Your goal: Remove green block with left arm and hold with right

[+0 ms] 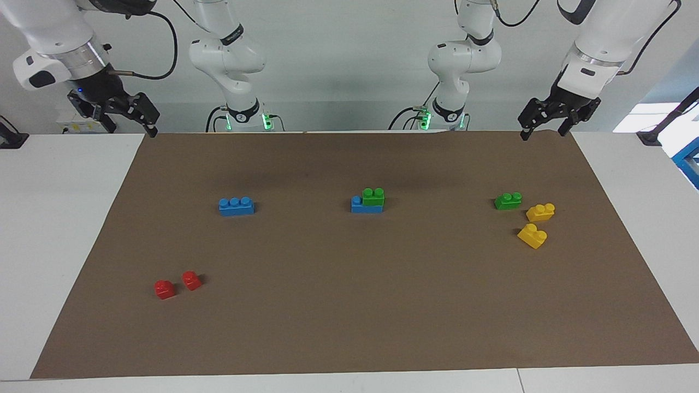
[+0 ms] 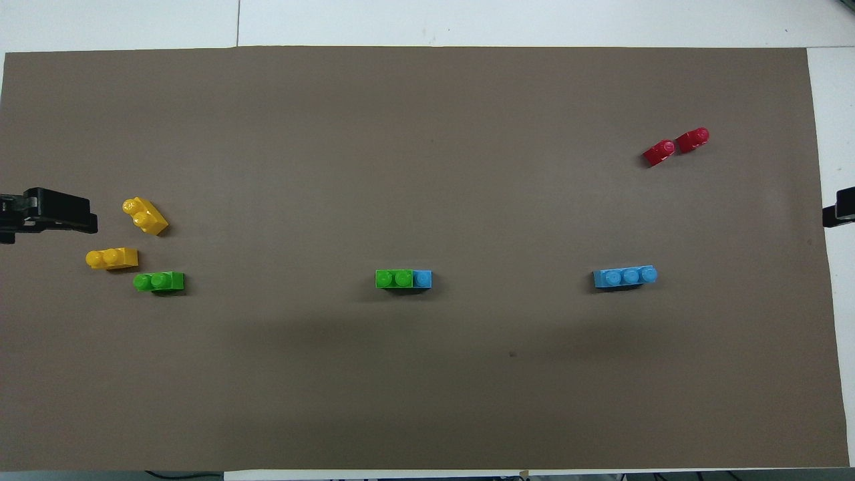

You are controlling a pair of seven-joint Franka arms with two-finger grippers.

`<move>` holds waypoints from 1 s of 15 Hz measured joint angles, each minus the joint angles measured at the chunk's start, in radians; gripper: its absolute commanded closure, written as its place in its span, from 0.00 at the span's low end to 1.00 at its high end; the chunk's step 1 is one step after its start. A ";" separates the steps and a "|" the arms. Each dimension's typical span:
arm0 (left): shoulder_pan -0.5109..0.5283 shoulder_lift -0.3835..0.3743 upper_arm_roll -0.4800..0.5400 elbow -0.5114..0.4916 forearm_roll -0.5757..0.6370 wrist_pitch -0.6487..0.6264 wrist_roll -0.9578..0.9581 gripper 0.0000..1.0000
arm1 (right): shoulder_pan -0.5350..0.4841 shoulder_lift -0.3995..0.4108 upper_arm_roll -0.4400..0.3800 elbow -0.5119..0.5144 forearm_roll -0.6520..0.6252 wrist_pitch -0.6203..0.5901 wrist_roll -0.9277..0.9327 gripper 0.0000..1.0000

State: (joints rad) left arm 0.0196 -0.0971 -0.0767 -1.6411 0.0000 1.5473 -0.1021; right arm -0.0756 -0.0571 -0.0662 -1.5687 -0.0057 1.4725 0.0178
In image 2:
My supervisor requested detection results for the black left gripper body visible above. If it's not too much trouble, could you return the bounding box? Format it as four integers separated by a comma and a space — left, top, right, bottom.
0, 194, 27, 245

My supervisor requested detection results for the brown paper table mat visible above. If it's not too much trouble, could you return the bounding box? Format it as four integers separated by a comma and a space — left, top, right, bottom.
0, 45, 850, 472

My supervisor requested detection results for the red one-stud toy block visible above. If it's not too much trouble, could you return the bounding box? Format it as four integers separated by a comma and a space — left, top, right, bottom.
643, 139, 677, 168
675, 127, 711, 154

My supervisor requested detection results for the yellow two-stud toy block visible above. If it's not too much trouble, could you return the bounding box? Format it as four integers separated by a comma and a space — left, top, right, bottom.
85, 247, 140, 271
122, 196, 170, 236

